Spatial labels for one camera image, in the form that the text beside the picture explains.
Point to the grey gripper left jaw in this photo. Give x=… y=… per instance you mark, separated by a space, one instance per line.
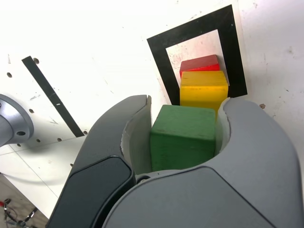
x=95 y=166

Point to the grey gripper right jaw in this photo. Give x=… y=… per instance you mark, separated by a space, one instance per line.
x=237 y=178

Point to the green cube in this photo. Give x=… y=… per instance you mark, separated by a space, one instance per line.
x=183 y=137

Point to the yellow cube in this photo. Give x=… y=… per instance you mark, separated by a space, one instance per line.
x=202 y=92

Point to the red cube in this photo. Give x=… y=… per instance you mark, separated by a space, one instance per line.
x=199 y=63

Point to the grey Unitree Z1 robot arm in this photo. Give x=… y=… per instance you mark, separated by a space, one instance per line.
x=12 y=118

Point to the black tape square outline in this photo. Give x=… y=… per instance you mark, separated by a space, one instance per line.
x=230 y=47

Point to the black tape strip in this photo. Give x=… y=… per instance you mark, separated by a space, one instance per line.
x=52 y=95

